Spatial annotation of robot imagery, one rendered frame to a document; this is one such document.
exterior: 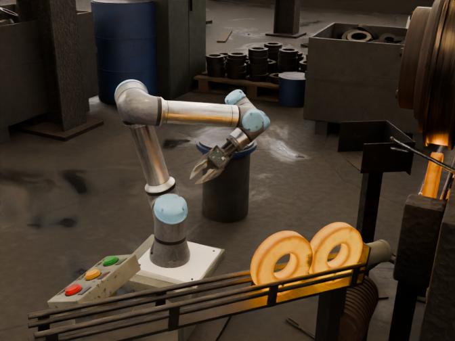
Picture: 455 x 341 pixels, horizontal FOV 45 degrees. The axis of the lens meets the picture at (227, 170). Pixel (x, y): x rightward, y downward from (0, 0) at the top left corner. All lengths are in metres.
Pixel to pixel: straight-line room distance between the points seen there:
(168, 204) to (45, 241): 1.10
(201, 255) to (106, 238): 0.88
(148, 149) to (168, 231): 0.30
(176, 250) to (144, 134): 0.43
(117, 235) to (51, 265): 0.38
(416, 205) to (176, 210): 0.84
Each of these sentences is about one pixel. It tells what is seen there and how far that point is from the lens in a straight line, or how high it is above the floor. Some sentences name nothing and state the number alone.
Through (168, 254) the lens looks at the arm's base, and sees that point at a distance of 2.00.
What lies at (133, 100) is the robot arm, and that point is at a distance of 1.81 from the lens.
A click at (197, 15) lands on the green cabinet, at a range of 5.42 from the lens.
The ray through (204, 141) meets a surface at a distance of 2.88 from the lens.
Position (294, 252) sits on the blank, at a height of 0.75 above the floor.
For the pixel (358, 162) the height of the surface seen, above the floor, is 0.60.
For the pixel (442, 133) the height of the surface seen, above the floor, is 0.97.
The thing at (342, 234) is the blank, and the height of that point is 0.77.
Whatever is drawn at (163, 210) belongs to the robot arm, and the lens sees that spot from 1.94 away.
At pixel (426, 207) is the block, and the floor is 0.80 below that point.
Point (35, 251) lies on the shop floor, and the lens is 2.85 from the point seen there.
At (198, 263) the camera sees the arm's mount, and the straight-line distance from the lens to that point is 2.05.
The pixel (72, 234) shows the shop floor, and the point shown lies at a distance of 2.95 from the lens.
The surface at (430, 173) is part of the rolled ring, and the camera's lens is 1.67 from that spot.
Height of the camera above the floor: 1.43
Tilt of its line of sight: 23 degrees down
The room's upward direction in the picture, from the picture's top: 1 degrees clockwise
